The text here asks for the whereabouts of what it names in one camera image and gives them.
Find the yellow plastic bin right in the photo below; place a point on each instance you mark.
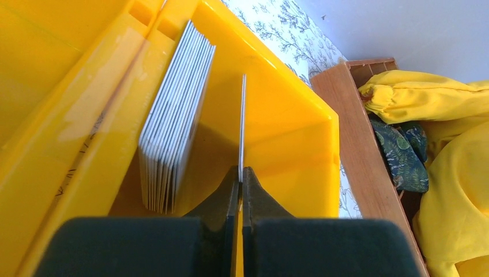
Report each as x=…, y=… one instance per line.
x=107, y=180

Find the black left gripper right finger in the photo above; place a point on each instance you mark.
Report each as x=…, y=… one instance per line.
x=275, y=243

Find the white credit card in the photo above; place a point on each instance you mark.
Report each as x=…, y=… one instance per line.
x=242, y=129

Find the yellow plastic bin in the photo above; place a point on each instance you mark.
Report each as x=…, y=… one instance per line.
x=61, y=61
x=107, y=180

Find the floral table mat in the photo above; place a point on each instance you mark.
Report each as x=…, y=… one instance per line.
x=290, y=34

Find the brown wooden tray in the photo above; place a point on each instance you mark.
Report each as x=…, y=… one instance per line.
x=366, y=172

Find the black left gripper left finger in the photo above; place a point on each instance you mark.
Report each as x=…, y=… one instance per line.
x=199, y=243

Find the yellow cloth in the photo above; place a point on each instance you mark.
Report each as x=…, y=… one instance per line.
x=451, y=226

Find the green patterned cloth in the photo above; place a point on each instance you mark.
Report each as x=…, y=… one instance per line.
x=404, y=150

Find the yellow plastic bin middle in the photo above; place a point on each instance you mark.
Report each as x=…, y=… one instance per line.
x=61, y=61

